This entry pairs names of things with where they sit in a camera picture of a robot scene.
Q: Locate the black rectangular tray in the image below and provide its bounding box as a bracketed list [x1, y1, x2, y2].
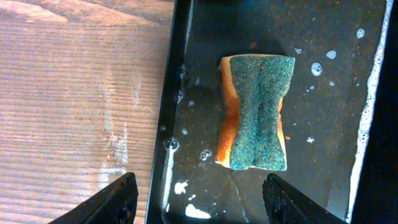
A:
[146, 0, 397, 223]

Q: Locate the orange green scrub sponge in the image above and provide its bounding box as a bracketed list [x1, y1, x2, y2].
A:
[215, 54, 295, 171]

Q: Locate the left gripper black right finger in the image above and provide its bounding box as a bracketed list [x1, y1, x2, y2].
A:
[262, 173, 346, 224]

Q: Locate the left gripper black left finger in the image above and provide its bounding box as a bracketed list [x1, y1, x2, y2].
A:
[50, 172, 139, 224]

